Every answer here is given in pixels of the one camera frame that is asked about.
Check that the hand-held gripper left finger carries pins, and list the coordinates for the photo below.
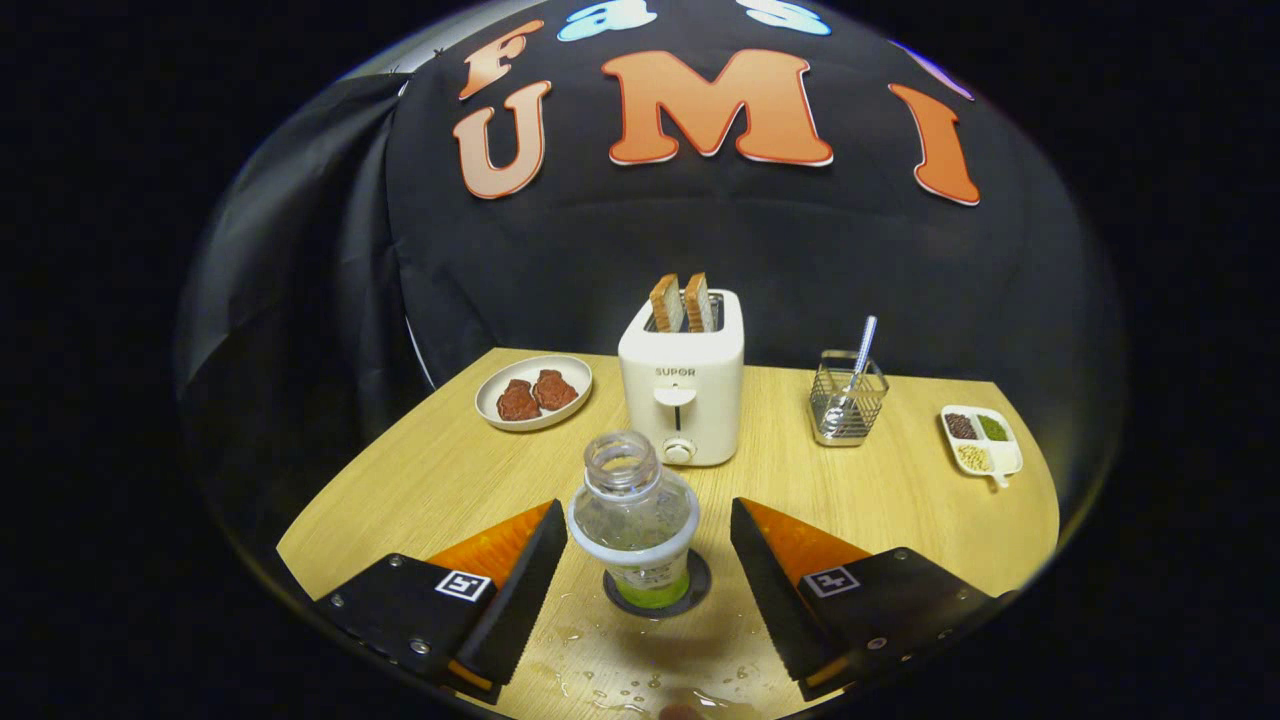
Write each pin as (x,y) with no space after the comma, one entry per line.
(520,600)

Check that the metal spoon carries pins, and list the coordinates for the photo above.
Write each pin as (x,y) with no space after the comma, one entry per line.
(865,345)

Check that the white divided bean dish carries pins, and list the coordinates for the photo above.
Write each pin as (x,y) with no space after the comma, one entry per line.
(1000,457)

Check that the dark round coaster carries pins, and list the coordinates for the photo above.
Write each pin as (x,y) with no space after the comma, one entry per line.
(700,585)

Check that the clear plastic juice bottle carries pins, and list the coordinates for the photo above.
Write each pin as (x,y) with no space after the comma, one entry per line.
(632,520)

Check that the toasted bread slice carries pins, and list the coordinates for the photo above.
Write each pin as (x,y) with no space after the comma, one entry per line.
(699,301)
(667,303)

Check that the round white plate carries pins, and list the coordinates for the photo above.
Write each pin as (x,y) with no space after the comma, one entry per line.
(490,405)

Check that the white toaster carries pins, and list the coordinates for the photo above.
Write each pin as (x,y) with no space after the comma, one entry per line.
(680,400)

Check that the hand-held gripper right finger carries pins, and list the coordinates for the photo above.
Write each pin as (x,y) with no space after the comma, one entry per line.
(775,600)

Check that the brown meat piece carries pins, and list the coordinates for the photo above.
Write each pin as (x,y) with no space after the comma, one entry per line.
(555,390)
(517,401)

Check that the wooden table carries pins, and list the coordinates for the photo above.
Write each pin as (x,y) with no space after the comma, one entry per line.
(880,500)

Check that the black backdrop cloth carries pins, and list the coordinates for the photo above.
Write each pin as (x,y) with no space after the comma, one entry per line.
(600,240)

